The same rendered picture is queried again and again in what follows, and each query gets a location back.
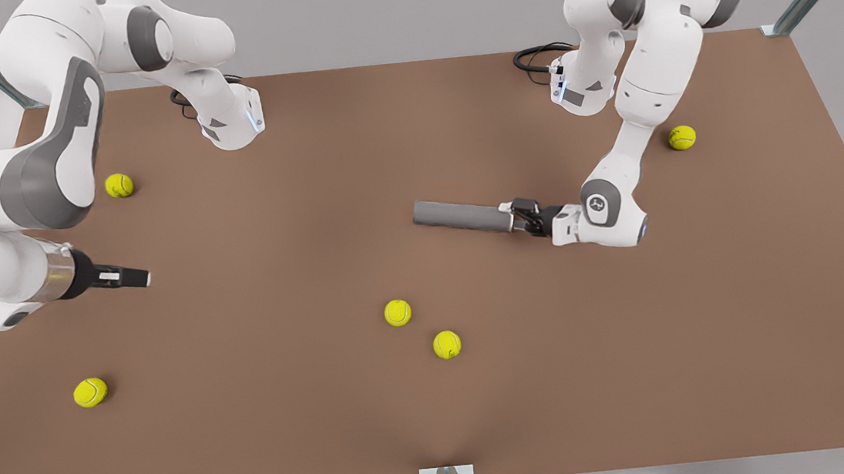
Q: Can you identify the black cable loop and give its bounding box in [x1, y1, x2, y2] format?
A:
[169, 73, 248, 123]
[511, 40, 580, 90]

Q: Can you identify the grey tennis ball tube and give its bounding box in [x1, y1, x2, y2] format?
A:
[411, 191, 516, 242]

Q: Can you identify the yellow tennis ball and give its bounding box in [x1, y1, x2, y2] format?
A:
[667, 124, 698, 153]
[382, 298, 414, 329]
[431, 329, 464, 362]
[104, 172, 136, 200]
[71, 376, 111, 411]

